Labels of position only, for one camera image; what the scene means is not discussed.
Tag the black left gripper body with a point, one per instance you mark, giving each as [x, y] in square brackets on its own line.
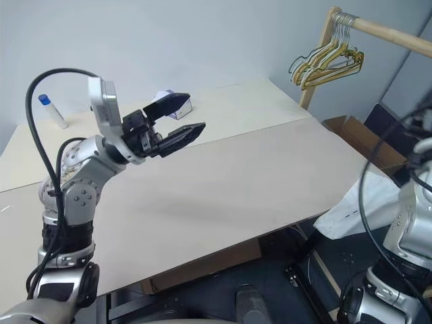
[138, 135]

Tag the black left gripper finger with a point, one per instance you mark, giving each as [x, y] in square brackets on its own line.
[167, 105]
[182, 138]

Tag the white shorts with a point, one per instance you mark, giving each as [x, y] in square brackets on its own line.
[354, 209]

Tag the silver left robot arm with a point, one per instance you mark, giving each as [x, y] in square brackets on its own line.
[81, 199]

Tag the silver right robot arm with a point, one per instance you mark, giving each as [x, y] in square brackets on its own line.
[411, 216]

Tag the purple tissue box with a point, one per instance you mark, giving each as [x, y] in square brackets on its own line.
[185, 109]

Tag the blue capped white bottle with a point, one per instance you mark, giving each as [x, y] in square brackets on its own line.
[55, 113]

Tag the wooden clothes rack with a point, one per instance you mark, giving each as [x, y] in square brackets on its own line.
[308, 98]

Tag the small white scrap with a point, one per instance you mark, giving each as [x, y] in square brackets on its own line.
[4, 209]

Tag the open brown cardboard box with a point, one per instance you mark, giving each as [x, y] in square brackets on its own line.
[368, 141]

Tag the thin wooden slat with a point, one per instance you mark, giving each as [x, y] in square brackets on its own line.
[327, 273]

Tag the black case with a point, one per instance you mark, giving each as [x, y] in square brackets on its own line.
[388, 125]

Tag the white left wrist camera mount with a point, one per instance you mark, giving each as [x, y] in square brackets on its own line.
[104, 108]

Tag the black table frame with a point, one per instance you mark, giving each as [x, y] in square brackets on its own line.
[114, 303]

